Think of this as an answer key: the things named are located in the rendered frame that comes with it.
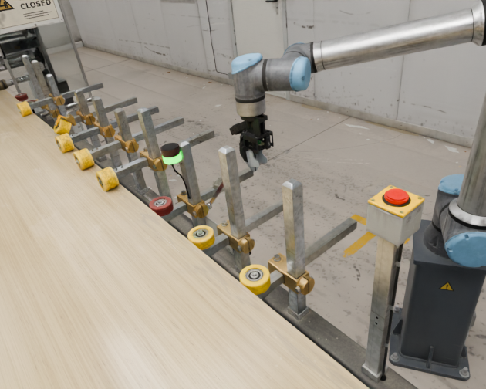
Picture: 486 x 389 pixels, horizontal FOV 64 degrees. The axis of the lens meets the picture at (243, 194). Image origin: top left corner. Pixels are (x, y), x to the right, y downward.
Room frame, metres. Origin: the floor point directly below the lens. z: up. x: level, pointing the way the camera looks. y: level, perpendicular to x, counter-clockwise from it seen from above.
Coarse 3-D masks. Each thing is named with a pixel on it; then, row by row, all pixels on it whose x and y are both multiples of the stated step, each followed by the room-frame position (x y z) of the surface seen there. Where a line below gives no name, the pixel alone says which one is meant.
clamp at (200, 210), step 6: (180, 198) 1.21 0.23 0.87; (186, 198) 1.20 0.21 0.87; (186, 204) 1.18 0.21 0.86; (198, 204) 1.15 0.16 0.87; (204, 204) 1.16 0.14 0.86; (192, 210) 1.14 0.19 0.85; (198, 210) 1.13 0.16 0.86; (204, 210) 1.14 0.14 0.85; (198, 216) 1.12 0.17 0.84; (204, 216) 1.14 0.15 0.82
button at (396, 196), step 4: (396, 188) 0.57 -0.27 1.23; (388, 192) 0.56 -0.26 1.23; (392, 192) 0.56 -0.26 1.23; (396, 192) 0.56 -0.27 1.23; (400, 192) 0.56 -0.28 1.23; (404, 192) 0.55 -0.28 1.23; (384, 196) 0.56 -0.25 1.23; (388, 196) 0.55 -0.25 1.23; (392, 196) 0.55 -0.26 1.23; (396, 196) 0.55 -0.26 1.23; (400, 196) 0.54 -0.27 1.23; (404, 196) 0.54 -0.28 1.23; (408, 196) 0.55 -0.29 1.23; (388, 200) 0.54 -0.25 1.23; (392, 200) 0.54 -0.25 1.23; (396, 200) 0.54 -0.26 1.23; (400, 200) 0.54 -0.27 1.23; (404, 200) 0.54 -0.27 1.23; (396, 204) 0.54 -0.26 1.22; (400, 204) 0.54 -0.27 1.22
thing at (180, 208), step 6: (246, 168) 1.38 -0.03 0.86; (240, 174) 1.34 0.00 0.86; (246, 174) 1.34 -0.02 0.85; (252, 174) 1.36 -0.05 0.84; (240, 180) 1.32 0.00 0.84; (204, 192) 1.24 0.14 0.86; (210, 192) 1.24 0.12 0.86; (204, 198) 1.22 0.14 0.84; (180, 204) 1.18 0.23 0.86; (174, 210) 1.15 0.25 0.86; (180, 210) 1.16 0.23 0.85; (186, 210) 1.17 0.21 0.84; (162, 216) 1.12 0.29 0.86; (168, 216) 1.13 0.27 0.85; (174, 216) 1.15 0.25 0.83
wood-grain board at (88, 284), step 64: (0, 128) 2.14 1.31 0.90; (0, 192) 1.38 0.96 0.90; (64, 192) 1.31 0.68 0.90; (128, 192) 1.24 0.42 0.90; (0, 256) 0.96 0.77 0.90; (64, 256) 0.92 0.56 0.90; (128, 256) 0.88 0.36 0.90; (192, 256) 0.84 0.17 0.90; (0, 320) 0.69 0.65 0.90; (64, 320) 0.67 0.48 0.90; (128, 320) 0.64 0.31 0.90; (192, 320) 0.62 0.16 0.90; (256, 320) 0.59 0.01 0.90; (0, 384) 0.51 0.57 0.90; (64, 384) 0.49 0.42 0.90; (128, 384) 0.47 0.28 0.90; (192, 384) 0.46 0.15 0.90; (256, 384) 0.44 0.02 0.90; (320, 384) 0.42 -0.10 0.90
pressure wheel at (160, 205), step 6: (156, 198) 1.16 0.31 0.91; (162, 198) 1.16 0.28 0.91; (168, 198) 1.15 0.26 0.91; (150, 204) 1.13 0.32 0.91; (156, 204) 1.14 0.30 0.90; (162, 204) 1.13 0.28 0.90; (168, 204) 1.12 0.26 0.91; (156, 210) 1.10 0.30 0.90; (162, 210) 1.10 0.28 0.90; (168, 210) 1.11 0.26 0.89
